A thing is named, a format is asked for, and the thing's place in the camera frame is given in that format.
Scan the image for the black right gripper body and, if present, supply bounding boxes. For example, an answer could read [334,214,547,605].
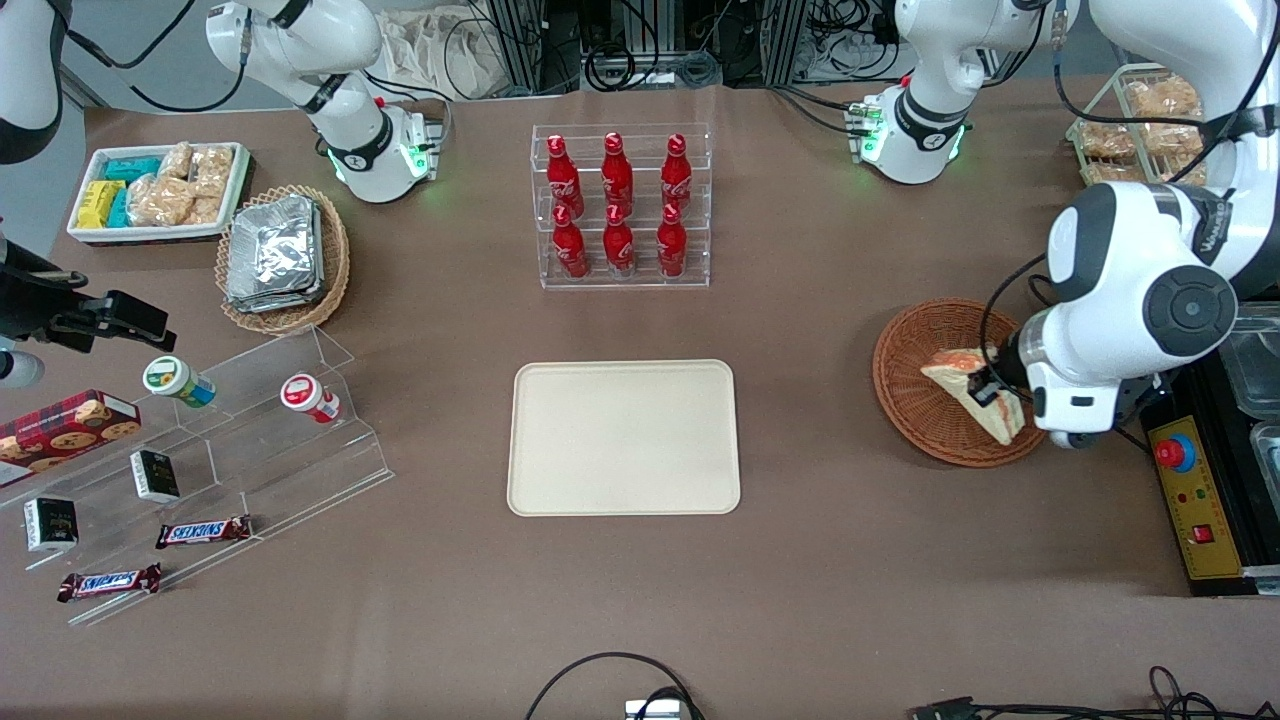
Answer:
[0,240,99,349]

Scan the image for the triangular sandwich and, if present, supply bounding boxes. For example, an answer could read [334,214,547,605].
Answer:
[920,347,1027,447]

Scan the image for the round brown wicker basket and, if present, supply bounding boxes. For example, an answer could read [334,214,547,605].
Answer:
[873,298,1051,468]

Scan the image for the oval tan wicker basket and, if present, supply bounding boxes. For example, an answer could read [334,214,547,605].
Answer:
[215,184,352,336]

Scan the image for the cream rectangular tray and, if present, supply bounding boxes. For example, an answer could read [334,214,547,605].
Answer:
[507,359,742,518]

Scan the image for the green lid yogurt cup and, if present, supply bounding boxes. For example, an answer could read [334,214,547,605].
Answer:
[142,355,217,409]

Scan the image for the white rectangular snack bin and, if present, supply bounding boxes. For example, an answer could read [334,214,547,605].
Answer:
[66,141,252,247]

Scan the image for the red cookie box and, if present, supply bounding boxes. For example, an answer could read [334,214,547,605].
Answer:
[0,389,143,489]

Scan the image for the yellow snack pack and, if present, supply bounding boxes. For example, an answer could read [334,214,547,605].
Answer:
[76,180,126,230]

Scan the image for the silver foil pack stack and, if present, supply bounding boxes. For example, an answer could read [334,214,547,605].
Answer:
[225,194,325,315]

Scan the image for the small black box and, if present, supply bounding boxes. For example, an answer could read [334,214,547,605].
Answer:
[129,449,182,504]
[22,496,80,554]

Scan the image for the black yellow control box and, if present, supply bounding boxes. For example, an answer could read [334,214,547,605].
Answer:
[1143,350,1280,598]

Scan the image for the clear plastic food container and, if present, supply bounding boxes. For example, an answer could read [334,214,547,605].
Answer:
[1224,300,1280,421]
[1249,420,1280,503]

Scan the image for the red lid yogurt cup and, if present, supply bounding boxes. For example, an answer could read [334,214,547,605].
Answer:
[279,372,342,424]

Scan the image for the clear acrylic stepped shelf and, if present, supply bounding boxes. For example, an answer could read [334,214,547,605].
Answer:
[0,324,395,628]

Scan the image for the snickers chocolate bar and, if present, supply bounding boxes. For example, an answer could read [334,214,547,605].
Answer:
[154,514,254,550]
[56,562,164,604]

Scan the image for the red cola bottle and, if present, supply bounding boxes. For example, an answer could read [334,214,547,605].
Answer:
[603,205,635,279]
[657,205,689,279]
[601,132,634,209]
[552,205,588,280]
[546,134,584,211]
[661,133,694,209]

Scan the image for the clear acrylic bottle rack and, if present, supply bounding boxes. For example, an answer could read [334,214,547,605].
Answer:
[531,123,712,292]

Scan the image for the beige cloth bag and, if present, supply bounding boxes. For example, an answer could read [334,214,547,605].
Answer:
[378,8,513,102]

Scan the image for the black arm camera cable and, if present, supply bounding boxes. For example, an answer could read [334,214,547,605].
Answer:
[978,253,1053,383]

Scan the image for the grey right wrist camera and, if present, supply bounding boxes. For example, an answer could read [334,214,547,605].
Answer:
[0,350,47,392]

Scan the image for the white wire basket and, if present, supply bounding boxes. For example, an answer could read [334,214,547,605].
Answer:
[1064,64,1216,188]

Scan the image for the tangled black cable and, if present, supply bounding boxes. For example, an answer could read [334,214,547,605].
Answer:
[908,664,1280,720]

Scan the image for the looped black cable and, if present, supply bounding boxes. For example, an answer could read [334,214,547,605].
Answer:
[524,651,707,720]

